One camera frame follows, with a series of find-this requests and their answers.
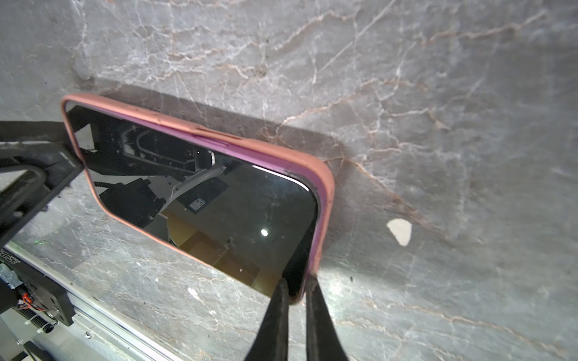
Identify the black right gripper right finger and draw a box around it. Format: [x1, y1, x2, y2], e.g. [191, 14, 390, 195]
[306, 277, 349, 361]

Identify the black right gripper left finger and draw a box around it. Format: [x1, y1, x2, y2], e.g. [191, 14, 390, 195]
[245, 278, 289, 361]

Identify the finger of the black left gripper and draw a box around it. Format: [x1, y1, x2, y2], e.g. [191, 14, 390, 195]
[1, 120, 84, 246]

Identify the purple-edged phone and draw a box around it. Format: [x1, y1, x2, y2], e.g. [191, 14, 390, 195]
[65, 102, 319, 299]

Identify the pink phone case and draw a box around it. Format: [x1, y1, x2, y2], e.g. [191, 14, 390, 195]
[61, 93, 335, 301]

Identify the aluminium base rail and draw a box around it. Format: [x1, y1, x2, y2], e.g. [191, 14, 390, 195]
[1, 247, 181, 360]

